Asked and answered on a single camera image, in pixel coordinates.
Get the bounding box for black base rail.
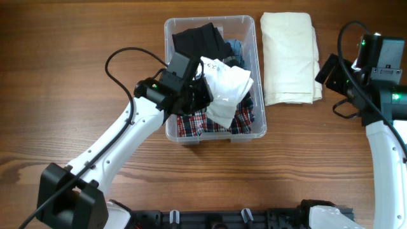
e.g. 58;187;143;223
126;207;310;229

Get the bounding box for black garment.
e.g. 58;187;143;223
172;23;234;60

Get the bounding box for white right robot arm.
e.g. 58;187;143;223
315;54;406;228

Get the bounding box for blue denim jeans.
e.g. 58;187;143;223
222;39;248;70

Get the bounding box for red navy plaid shirt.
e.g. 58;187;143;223
177;92;255;137

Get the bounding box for clear plastic storage bin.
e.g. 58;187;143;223
164;15;267;144

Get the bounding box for white printed t-shirt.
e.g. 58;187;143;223
200;57;254;128

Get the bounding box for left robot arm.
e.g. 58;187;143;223
34;78;213;228

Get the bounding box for cream cloth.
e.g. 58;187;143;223
260;12;322;106

